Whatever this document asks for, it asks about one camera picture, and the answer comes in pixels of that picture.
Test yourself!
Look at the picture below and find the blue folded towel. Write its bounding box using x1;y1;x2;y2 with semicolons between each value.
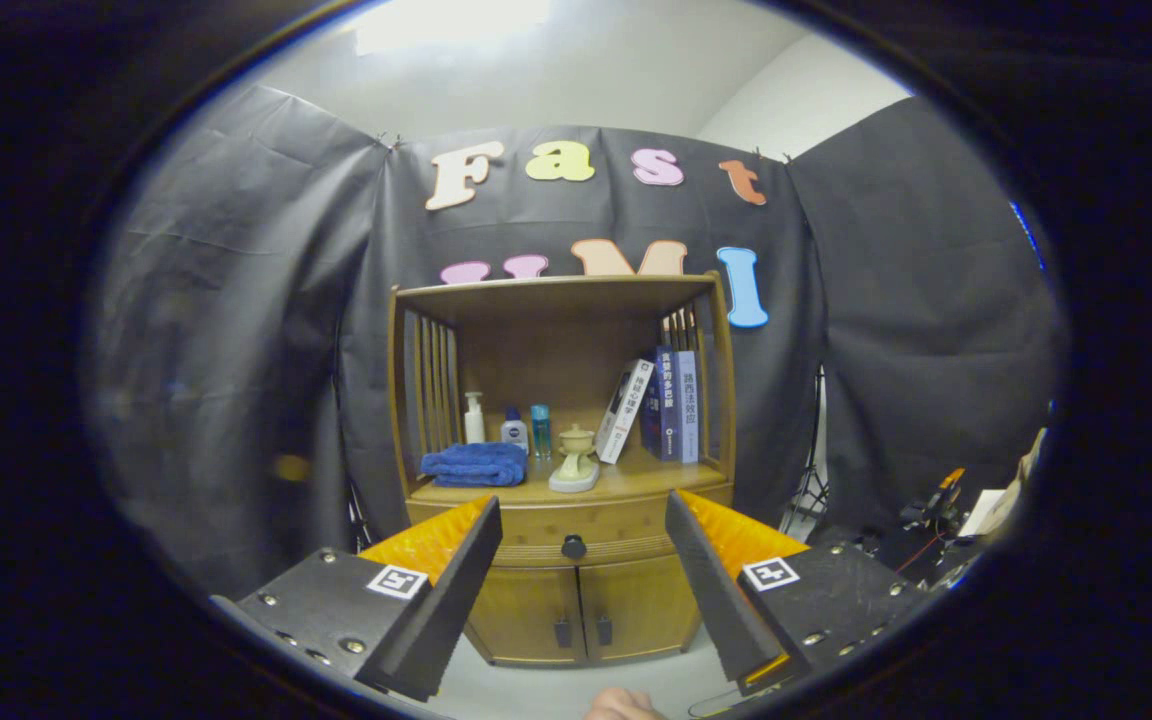
421;442;529;489

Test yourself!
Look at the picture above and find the wooden drawer with black knob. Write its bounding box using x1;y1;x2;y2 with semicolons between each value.
408;487;735;571

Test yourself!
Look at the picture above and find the white book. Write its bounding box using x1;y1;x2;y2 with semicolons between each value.
596;359;655;465

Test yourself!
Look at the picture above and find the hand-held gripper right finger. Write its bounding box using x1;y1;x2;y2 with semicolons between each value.
664;489;927;698

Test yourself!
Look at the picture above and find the orange and black gripper device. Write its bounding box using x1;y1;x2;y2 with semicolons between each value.
901;467;967;531

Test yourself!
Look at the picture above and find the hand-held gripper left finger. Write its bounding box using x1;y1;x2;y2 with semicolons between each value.
234;493;504;703

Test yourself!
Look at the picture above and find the cream handled scrub brush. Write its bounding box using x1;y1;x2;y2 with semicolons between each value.
548;448;601;494

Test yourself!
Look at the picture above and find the black side table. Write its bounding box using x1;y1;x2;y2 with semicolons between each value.
861;520;977;591

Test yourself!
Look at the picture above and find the white box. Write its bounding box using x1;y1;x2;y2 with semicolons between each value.
958;488;1009;539

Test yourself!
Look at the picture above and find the pale blue book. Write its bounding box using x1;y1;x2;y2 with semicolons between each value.
677;350;700;464

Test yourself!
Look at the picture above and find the black light stand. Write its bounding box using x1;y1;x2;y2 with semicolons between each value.
779;365;832;541

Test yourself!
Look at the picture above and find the wooden countertop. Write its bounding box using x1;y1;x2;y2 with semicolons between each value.
408;440;734;509

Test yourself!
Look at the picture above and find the black backdrop cloth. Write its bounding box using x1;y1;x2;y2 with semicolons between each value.
86;85;1067;601

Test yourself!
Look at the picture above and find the dark blue book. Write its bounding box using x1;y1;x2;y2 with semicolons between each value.
641;345;682;462

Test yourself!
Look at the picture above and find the red cable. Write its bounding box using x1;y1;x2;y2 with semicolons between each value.
894;530;947;576

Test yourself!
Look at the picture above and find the wooden cabinet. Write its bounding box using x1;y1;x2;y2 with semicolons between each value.
386;272;737;669

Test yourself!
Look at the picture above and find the wooden cabinet door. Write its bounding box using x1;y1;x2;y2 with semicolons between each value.
578;560;702;661
464;568;582;663

